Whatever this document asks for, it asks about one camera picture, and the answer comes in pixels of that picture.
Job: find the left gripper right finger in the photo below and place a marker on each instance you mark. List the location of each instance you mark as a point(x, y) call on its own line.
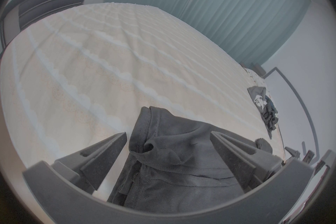
point(241, 160)

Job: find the white printed pillow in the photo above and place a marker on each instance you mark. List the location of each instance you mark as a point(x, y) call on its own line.
point(253, 73)

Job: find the bed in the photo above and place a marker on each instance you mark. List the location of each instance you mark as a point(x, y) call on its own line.
point(105, 60)

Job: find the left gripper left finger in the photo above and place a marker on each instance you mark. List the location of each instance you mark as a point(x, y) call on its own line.
point(102, 162)

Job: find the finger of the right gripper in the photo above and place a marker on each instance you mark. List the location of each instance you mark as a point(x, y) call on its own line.
point(292, 152)
point(309, 157)

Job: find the pile of clothes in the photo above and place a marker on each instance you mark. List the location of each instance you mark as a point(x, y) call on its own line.
point(267, 112)

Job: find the black T-shirt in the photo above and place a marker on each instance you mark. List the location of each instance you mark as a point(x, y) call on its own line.
point(170, 152)

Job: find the blue-green curtain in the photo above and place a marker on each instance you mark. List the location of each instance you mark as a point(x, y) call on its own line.
point(236, 7)

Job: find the grey bedside table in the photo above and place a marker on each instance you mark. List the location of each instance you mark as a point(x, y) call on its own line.
point(258, 68)

